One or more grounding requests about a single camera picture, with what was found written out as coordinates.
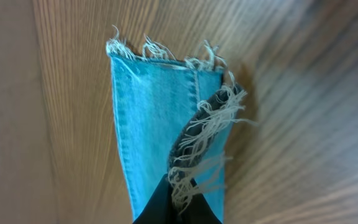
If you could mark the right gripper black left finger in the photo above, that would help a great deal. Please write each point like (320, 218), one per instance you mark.
(159, 208)

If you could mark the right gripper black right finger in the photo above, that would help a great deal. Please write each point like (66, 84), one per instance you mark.
(198, 212)

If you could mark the light blue denim jeans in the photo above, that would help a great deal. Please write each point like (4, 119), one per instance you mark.
(172, 117)

